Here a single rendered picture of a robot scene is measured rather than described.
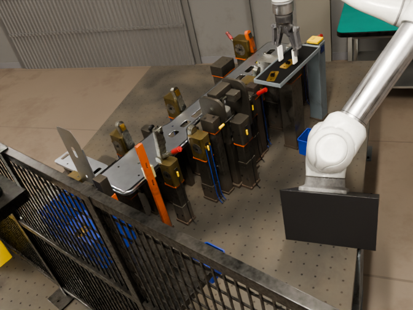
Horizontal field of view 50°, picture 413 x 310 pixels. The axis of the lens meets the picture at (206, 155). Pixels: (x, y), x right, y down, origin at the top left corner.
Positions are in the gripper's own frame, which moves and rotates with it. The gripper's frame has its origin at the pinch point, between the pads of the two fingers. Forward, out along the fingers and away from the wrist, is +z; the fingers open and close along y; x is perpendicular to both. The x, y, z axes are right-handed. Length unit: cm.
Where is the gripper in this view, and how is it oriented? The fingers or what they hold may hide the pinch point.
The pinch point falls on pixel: (287, 55)
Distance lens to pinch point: 207.4
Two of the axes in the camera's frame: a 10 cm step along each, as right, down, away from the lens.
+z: 1.9, 7.8, 6.0
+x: -6.7, 5.5, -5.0
